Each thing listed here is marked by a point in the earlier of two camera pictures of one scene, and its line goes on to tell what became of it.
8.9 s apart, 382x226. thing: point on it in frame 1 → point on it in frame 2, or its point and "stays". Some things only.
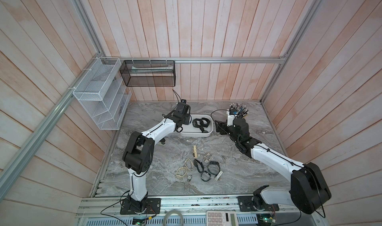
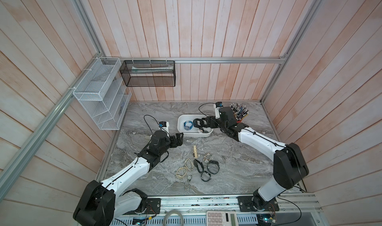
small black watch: (207, 172) stays
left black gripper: (187, 119) → (179, 141)
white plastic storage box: (190, 130) stays
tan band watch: (191, 164) stays
